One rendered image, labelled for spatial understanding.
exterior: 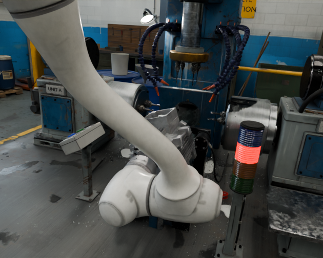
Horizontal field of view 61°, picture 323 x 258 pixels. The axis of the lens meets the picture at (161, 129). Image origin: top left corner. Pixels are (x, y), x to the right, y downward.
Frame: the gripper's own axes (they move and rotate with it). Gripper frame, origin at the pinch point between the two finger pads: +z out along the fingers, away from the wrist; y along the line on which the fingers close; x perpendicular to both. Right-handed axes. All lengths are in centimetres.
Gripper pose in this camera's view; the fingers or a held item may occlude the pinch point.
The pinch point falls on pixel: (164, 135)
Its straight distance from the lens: 98.8
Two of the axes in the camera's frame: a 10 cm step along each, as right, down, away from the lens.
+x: -0.2, 8.9, 4.6
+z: 3.1, -4.3, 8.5
